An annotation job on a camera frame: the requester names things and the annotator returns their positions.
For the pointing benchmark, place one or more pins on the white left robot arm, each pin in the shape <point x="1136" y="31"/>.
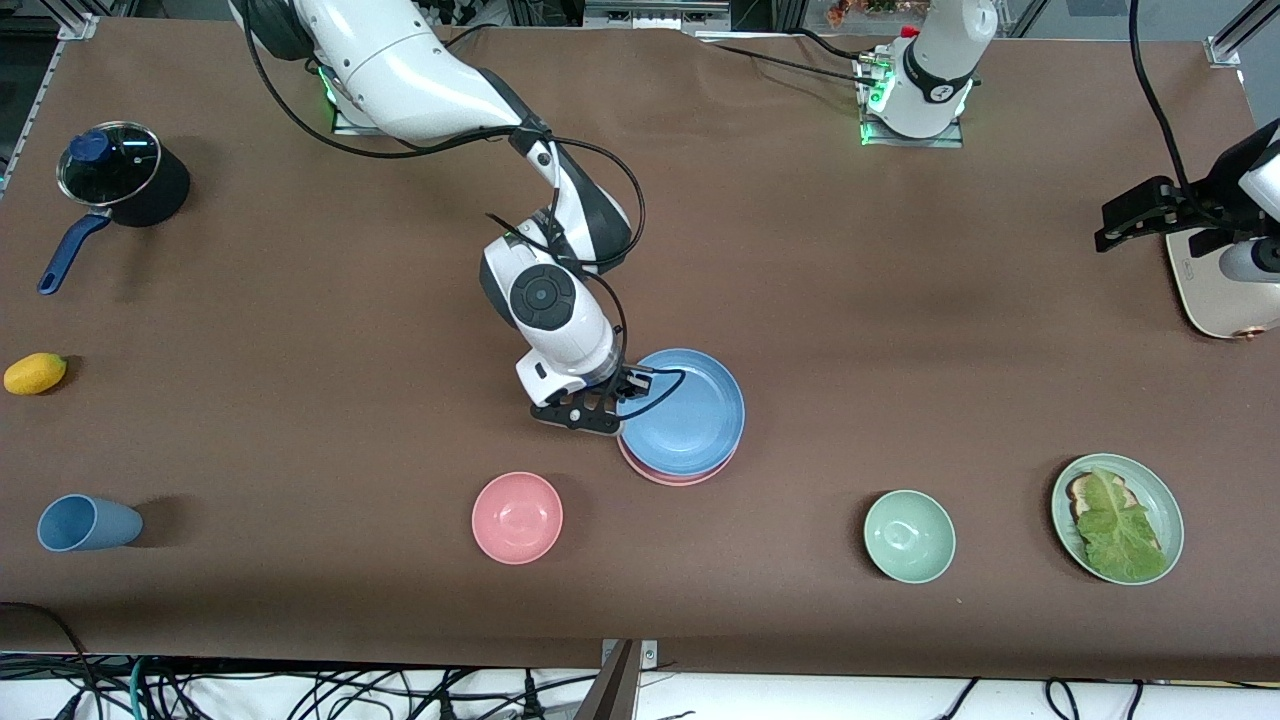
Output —
<point x="935" y="70"/>

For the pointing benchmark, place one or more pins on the brown table cover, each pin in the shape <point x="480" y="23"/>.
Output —
<point x="800" y="250"/>

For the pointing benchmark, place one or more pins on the beige toaster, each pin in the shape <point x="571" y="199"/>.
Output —
<point x="1225" y="310"/>

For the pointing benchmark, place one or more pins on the pink bowl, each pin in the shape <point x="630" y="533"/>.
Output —
<point x="517" y="517"/>

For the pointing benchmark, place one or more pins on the pink plate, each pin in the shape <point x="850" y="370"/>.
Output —
<point x="670" y="480"/>

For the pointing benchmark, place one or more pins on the aluminium frame profile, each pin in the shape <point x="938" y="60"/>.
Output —
<point x="655" y="12"/>

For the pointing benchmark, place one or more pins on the aluminium side rail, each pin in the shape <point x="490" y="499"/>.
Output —
<point x="50" y="85"/>

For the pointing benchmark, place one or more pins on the green lettuce leaf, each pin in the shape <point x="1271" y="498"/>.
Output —
<point x="1120" y="530"/>

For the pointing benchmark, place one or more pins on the aluminium corner rail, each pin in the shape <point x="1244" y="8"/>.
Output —
<point x="1240" y="35"/>

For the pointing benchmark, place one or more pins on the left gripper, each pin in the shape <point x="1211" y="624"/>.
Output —
<point x="1203" y="207"/>

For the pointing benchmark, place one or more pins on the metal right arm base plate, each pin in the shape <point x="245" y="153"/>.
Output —
<point x="345" y="125"/>

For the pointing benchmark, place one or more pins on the yellow lemon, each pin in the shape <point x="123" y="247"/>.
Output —
<point x="35" y="373"/>

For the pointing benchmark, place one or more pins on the small metal bracket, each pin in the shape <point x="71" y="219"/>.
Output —
<point x="648" y="652"/>

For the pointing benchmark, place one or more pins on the blue cup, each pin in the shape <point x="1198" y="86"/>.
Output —
<point x="90" y="523"/>

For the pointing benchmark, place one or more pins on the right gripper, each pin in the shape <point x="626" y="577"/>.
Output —
<point x="622" y="381"/>

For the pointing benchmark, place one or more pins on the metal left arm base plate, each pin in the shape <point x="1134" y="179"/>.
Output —
<point x="910" y="142"/>

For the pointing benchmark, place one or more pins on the blue plate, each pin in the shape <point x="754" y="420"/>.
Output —
<point x="690" y="420"/>

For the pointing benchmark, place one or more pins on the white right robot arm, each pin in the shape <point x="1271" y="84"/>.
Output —
<point x="420" y="70"/>

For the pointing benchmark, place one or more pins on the green bowl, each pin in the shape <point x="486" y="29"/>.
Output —
<point x="909" y="536"/>

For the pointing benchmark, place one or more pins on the dark wooden post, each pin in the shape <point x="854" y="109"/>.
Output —
<point x="612" y="695"/>

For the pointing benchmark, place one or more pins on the toasted bread slice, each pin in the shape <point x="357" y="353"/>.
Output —
<point x="1080" y="492"/>

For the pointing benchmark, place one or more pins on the green plate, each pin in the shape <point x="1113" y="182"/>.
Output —
<point x="1158" y="492"/>

